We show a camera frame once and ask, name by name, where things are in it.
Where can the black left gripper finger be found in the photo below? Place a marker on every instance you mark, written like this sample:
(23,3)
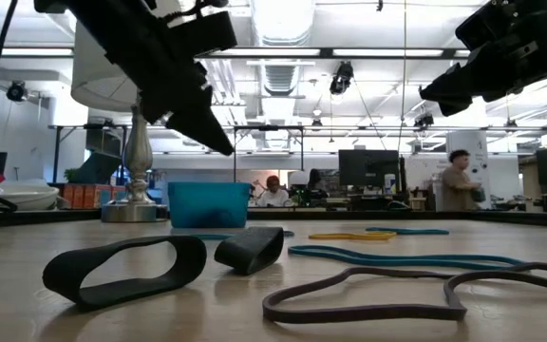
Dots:
(202,128)
(155,111)

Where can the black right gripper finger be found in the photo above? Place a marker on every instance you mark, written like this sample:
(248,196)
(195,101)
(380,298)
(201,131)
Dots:
(461,70)
(451,95)

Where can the thin blue rubber band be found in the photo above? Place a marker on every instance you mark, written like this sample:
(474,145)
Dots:
(212,236)
(420,232)

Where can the short wide black rubber band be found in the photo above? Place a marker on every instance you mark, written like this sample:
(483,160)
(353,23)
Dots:
(250,252)

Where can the yellow rubber band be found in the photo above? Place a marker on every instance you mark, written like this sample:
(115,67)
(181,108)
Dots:
(349,236)

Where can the long teal rubber band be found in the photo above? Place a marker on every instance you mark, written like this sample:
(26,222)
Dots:
(397,260)

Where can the large wide black rubber band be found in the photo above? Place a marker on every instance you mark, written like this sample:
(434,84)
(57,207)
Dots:
(126,290)

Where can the thin dark purple rubber band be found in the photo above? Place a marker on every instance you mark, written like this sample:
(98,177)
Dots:
(373,313)

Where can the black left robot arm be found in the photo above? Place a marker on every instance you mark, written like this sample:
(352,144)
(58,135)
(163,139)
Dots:
(93,19)

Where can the blue plastic bin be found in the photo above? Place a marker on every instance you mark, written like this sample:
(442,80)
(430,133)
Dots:
(207,204)

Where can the white shade silver table lamp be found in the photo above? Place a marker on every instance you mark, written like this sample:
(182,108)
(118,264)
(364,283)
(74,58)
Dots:
(136,157)

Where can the dark tilted screen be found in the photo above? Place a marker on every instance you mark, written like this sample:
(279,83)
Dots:
(98,168)

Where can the person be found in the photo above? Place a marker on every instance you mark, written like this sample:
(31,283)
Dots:
(456,185)
(273,195)
(317,183)

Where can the blue cardboard box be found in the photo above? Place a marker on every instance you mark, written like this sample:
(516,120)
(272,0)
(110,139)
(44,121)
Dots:
(105,195)

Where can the green held container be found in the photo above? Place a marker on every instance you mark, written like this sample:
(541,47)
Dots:
(479,195)

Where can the orange cardboard box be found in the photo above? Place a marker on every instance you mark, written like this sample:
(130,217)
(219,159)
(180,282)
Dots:
(80,197)
(68,197)
(92,197)

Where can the small background potted plant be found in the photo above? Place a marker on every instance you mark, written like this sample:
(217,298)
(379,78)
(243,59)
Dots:
(69,176)

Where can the white dome lamp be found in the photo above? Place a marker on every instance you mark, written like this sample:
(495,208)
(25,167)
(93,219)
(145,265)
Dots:
(297,178)

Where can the white blue canister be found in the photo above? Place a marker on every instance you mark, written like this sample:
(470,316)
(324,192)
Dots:
(390,183)

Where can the white ceramic bowl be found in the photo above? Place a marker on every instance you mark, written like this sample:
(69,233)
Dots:
(22,197)

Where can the small black hanging camera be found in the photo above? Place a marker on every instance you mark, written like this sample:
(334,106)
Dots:
(424,120)

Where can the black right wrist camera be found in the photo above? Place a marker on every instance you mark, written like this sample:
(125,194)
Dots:
(482,24)

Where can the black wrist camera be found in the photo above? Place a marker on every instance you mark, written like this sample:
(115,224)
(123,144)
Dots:
(207,35)
(482,24)

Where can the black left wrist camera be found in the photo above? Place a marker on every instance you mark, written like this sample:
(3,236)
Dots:
(207,35)

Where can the black background station frame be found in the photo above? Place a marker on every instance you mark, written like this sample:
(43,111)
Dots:
(269,127)

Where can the black background table frame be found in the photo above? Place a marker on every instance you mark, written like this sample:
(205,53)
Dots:
(57,152)

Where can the black hanging overhead camera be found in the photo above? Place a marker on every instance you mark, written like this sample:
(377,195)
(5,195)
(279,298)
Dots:
(341,78)

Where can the black round mounted camera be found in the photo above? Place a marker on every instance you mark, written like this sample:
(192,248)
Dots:
(16,91)

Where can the black aluminium table frame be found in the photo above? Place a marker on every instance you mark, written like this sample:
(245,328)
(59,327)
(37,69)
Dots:
(26,218)

